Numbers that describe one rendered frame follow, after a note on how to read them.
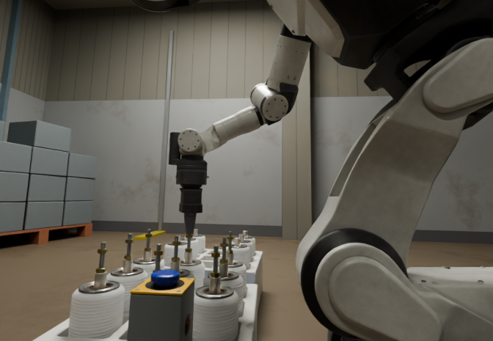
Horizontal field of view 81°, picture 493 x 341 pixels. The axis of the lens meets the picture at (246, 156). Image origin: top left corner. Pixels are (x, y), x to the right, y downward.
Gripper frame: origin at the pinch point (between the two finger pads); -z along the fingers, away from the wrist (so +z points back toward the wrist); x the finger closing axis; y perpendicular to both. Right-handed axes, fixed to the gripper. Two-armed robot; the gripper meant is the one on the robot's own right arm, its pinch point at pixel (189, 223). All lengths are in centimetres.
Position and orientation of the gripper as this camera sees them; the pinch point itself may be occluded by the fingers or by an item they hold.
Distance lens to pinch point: 86.0
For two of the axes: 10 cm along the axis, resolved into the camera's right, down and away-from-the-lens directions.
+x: 3.2, -1.3, -9.4
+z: 0.2, -9.9, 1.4
